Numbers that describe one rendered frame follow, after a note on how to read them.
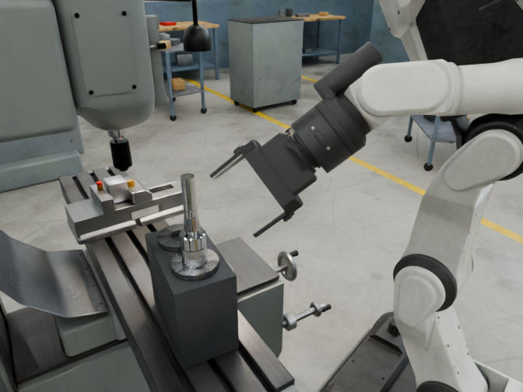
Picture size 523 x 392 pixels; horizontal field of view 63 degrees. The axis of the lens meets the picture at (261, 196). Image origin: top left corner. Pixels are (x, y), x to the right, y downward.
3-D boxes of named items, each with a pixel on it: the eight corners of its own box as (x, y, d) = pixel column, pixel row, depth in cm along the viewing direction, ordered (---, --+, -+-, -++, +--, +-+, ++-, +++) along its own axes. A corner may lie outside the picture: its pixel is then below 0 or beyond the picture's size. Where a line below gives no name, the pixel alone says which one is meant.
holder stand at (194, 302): (203, 285, 105) (198, 215, 95) (240, 348, 87) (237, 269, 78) (154, 300, 100) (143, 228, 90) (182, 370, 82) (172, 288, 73)
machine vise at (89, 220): (173, 193, 148) (170, 164, 143) (192, 211, 137) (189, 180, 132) (67, 222, 131) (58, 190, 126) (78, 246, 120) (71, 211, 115)
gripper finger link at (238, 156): (217, 179, 66) (248, 155, 65) (211, 180, 63) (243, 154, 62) (211, 170, 66) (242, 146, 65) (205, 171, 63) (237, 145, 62)
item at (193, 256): (179, 268, 78) (177, 243, 76) (185, 253, 83) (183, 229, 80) (205, 270, 78) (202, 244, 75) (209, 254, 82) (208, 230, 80)
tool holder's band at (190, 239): (177, 243, 76) (176, 239, 75) (183, 229, 80) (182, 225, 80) (202, 244, 75) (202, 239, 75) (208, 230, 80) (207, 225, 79)
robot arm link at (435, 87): (355, 123, 63) (451, 117, 61) (358, 117, 55) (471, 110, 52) (353, 78, 63) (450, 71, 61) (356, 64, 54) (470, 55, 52)
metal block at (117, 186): (123, 191, 132) (120, 174, 130) (129, 199, 128) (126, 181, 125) (106, 196, 130) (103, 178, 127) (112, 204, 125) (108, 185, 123)
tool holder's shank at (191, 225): (181, 236, 76) (175, 180, 71) (185, 227, 79) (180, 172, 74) (198, 237, 76) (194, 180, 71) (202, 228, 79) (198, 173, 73)
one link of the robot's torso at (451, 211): (461, 291, 108) (566, 126, 81) (435, 330, 96) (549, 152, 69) (406, 257, 115) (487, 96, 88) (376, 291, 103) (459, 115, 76)
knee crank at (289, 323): (324, 303, 164) (325, 292, 161) (335, 313, 160) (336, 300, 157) (277, 326, 154) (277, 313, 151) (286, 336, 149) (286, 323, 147)
